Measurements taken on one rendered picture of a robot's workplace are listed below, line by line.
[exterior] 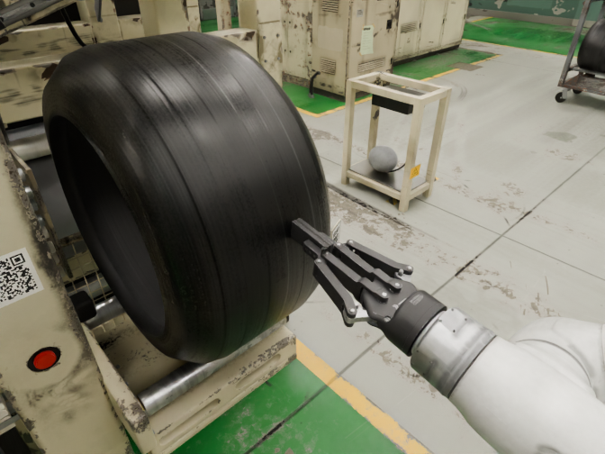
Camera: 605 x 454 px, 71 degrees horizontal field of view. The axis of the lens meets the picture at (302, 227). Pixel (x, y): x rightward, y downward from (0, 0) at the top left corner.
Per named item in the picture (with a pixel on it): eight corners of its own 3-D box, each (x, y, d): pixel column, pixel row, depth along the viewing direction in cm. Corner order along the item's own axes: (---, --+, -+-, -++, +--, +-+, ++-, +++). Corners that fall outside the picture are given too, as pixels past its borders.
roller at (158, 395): (130, 398, 75) (128, 399, 78) (143, 421, 74) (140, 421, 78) (282, 302, 95) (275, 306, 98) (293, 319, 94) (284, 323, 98)
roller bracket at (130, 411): (144, 458, 74) (131, 426, 69) (64, 331, 98) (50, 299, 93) (161, 445, 76) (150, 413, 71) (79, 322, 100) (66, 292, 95)
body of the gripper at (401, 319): (458, 295, 50) (396, 251, 55) (417, 332, 46) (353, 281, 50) (439, 333, 55) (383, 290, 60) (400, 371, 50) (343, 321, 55)
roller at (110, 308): (74, 317, 95) (83, 335, 95) (74, 313, 92) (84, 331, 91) (207, 252, 115) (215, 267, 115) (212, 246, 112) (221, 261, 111)
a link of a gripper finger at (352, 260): (396, 290, 52) (403, 286, 53) (333, 240, 58) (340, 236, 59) (389, 311, 55) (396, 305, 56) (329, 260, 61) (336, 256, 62)
